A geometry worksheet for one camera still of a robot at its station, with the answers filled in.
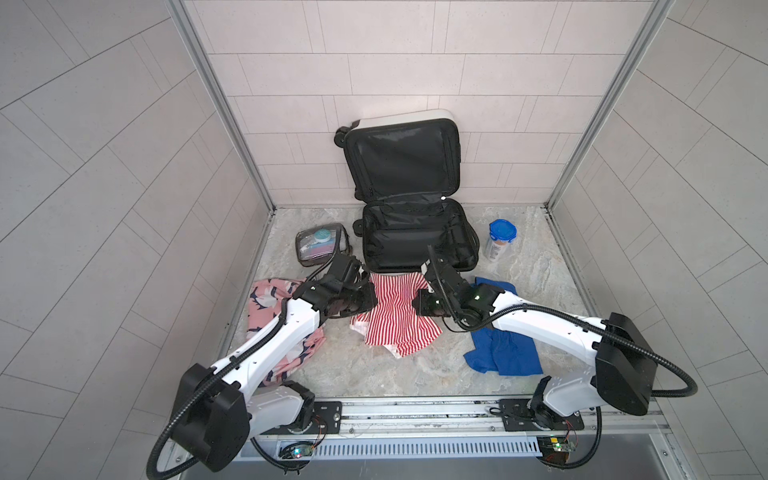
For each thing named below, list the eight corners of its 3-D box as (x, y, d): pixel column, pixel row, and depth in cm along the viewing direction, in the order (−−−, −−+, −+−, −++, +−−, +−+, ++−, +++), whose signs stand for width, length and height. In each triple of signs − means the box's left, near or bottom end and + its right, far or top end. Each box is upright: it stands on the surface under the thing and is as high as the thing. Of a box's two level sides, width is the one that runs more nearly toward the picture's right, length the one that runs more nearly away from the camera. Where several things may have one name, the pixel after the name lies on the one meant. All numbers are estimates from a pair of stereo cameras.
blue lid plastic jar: (484, 263, 102) (494, 239, 92) (480, 243, 107) (489, 219, 97) (507, 263, 102) (519, 239, 92) (501, 244, 108) (512, 219, 97)
